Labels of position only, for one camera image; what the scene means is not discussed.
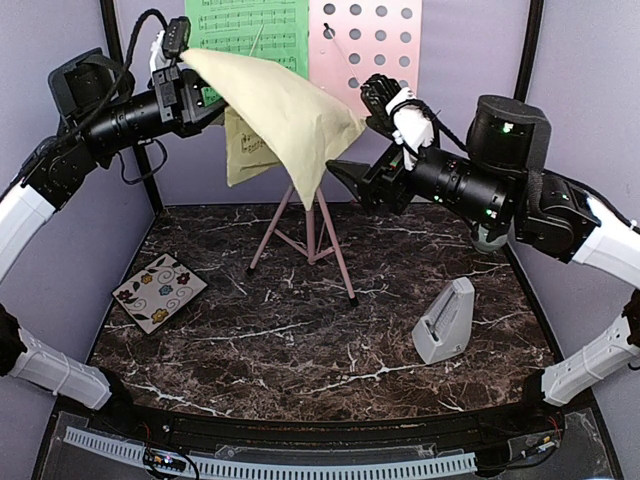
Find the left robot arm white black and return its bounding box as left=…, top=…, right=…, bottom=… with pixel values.
left=1, top=9, right=225, bottom=436

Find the pink perforated music stand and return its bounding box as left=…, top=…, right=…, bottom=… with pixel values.
left=183, top=0, right=426, bottom=307

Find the grey slotted cable duct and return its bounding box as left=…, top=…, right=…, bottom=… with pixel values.
left=63, top=427, right=477, bottom=480

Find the right black frame post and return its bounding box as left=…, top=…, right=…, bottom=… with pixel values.
left=513, top=0, right=545, bottom=102

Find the white metronome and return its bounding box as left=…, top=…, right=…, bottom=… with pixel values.
left=411, top=277, right=475, bottom=365

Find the black front rail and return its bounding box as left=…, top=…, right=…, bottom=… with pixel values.
left=125, top=405, right=531, bottom=450

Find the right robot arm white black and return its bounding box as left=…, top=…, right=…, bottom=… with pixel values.
left=327, top=95, right=639, bottom=287

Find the floral square tile coaster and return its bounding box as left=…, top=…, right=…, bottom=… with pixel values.
left=112, top=253, right=207, bottom=335

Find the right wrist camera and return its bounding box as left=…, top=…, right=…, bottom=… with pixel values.
left=360, top=73, right=435, bottom=171

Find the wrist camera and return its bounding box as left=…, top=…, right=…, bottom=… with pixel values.
left=360, top=73, right=435, bottom=171
left=149, top=16, right=191, bottom=74

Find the pale green ceramic bowl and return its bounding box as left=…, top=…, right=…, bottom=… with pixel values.
left=471, top=224, right=507, bottom=254

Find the green sheet music page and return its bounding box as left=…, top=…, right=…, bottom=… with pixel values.
left=185, top=0, right=309, bottom=79

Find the black frame post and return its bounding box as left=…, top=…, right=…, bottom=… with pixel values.
left=99, top=0, right=164, bottom=216
left=513, top=0, right=545, bottom=102

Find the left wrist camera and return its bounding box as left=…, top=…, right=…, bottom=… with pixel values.
left=149, top=16, right=191, bottom=74

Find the small circuit board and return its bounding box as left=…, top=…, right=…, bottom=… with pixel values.
left=143, top=450, right=187, bottom=473

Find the left black frame post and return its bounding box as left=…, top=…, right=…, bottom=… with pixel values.
left=99, top=0, right=164, bottom=216

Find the yellow paper sheet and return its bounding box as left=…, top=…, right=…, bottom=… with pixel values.
left=181, top=48, right=366, bottom=211

